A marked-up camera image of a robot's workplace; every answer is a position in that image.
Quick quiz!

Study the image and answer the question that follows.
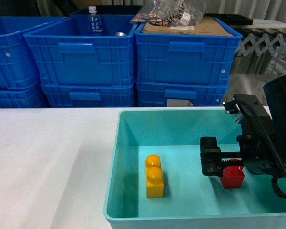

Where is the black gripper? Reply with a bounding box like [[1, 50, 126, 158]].
[[200, 94, 286, 178]]

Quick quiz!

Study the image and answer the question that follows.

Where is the red toy block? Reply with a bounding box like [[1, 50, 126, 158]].
[[220, 165, 245, 189]]

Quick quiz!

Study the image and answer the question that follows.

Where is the yellow toy block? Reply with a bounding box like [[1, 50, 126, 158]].
[[145, 154, 164, 198]]

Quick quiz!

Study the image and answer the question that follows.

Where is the teal plastic tray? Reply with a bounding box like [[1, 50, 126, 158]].
[[104, 107, 286, 229]]

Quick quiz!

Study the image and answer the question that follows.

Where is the lower right blue crate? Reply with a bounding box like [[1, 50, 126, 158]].
[[136, 81, 229, 107]]

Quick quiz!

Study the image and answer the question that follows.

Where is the blue crate with cardboard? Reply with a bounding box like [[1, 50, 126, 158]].
[[134, 18, 242, 86]]

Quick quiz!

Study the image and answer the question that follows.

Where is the expandable roller conveyor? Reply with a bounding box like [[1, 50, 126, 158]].
[[235, 33, 286, 56]]

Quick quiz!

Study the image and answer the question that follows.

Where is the brown cardboard sheet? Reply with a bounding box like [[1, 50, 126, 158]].
[[141, 17, 232, 36]]

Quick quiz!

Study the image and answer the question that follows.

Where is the black divided tray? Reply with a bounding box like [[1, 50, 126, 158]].
[[204, 13, 253, 25]]

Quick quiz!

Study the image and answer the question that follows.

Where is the plastic bag of batteries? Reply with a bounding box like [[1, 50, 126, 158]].
[[131, 0, 207, 27]]

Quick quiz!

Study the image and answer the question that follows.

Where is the lower middle blue crate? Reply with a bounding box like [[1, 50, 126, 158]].
[[41, 84, 134, 108]]

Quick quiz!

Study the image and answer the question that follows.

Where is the clear water bottle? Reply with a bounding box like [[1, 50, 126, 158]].
[[87, 6, 103, 36]]

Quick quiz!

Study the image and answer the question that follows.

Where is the blue crate with bottle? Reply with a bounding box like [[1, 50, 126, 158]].
[[24, 15, 136, 87]]

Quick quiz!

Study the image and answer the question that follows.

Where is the far left blue crate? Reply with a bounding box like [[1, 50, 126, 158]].
[[0, 16, 62, 90]]

